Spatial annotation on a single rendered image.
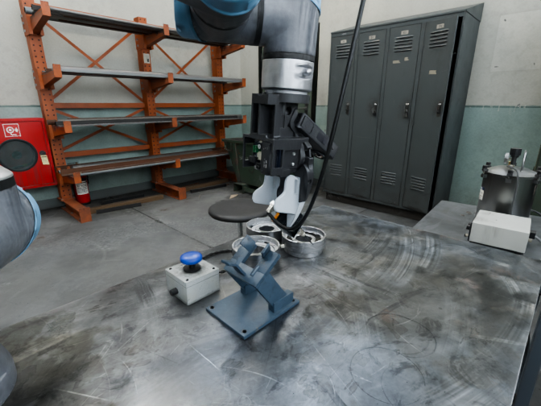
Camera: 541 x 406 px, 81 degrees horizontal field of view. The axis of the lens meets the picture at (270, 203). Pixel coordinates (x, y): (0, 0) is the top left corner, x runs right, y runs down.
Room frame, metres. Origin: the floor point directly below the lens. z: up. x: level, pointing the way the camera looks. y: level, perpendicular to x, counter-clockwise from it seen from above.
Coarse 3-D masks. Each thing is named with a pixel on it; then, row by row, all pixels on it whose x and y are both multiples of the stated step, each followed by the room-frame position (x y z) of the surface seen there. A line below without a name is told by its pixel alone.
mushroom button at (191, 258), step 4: (188, 252) 0.53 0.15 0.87; (192, 252) 0.52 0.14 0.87; (196, 252) 0.53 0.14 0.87; (180, 256) 0.51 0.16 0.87; (184, 256) 0.51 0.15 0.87; (188, 256) 0.51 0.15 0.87; (192, 256) 0.51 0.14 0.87; (196, 256) 0.51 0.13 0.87; (200, 256) 0.52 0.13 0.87; (180, 260) 0.51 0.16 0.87; (184, 260) 0.50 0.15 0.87; (188, 260) 0.50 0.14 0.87; (192, 260) 0.50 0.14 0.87; (196, 260) 0.50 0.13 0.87; (200, 260) 0.51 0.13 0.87; (188, 264) 0.50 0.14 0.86; (192, 264) 0.50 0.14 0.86
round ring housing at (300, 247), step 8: (320, 232) 0.71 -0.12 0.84; (288, 240) 0.66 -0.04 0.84; (296, 240) 0.68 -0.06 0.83; (304, 240) 0.71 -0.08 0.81; (312, 240) 0.68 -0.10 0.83; (320, 240) 0.65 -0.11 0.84; (288, 248) 0.66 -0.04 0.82; (296, 248) 0.64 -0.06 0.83; (304, 248) 0.64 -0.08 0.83; (312, 248) 0.64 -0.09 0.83; (320, 248) 0.65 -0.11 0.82; (296, 256) 0.65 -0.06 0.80; (304, 256) 0.65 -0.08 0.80; (312, 256) 0.65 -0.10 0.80
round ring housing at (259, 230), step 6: (252, 222) 0.79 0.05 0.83; (258, 222) 0.79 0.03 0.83; (264, 222) 0.80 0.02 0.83; (270, 222) 0.79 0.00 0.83; (246, 228) 0.74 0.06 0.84; (258, 228) 0.76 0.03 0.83; (264, 228) 0.77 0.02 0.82; (270, 228) 0.77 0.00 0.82; (276, 228) 0.75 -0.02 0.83; (252, 234) 0.72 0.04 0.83; (258, 234) 0.71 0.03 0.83; (264, 234) 0.70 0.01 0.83; (270, 234) 0.70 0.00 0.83; (276, 234) 0.71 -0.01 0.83
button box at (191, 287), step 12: (180, 264) 0.53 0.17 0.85; (204, 264) 0.53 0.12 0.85; (168, 276) 0.51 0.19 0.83; (180, 276) 0.49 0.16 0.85; (192, 276) 0.49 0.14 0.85; (204, 276) 0.50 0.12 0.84; (216, 276) 0.51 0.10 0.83; (168, 288) 0.51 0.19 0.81; (180, 288) 0.48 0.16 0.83; (192, 288) 0.48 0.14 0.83; (204, 288) 0.50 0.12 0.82; (216, 288) 0.51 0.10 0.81; (192, 300) 0.48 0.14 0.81
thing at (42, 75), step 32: (32, 0) 3.38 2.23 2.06; (32, 32) 3.27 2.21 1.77; (128, 32) 3.95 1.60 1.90; (160, 32) 3.82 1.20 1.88; (32, 64) 3.38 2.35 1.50; (96, 64) 3.84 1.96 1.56; (64, 128) 2.98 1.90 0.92; (160, 128) 3.97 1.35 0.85; (224, 128) 4.98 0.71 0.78; (64, 160) 3.39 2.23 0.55; (128, 160) 3.73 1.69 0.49; (160, 160) 3.87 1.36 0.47; (224, 160) 4.96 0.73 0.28; (64, 192) 3.35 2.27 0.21; (160, 192) 4.06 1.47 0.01
